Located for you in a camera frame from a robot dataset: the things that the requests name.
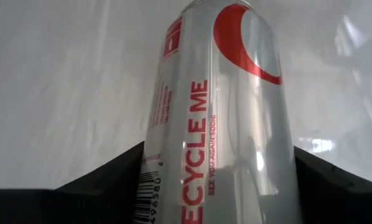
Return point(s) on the silver Diet Coke can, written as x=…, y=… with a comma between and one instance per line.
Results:
x=229, y=124

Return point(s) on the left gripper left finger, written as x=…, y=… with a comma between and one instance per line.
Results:
x=64, y=205

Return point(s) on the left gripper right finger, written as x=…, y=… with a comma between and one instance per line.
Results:
x=338, y=202

